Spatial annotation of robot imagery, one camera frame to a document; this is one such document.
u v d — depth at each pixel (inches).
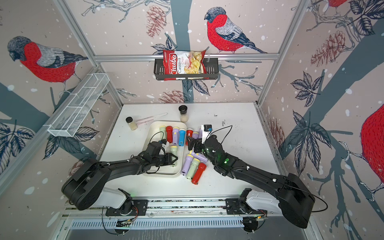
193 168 33.0
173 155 33.6
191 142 26.8
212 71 36.6
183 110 40.1
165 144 33.1
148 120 43.5
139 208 28.8
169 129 39.6
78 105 30.6
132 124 39.7
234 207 28.7
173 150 35.2
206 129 26.4
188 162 33.9
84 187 17.0
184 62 34.5
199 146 26.9
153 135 40.7
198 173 32.8
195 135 38.4
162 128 39.8
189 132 38.8
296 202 15.8
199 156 34.5
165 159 31.2
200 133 39.6
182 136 38.4
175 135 38.4
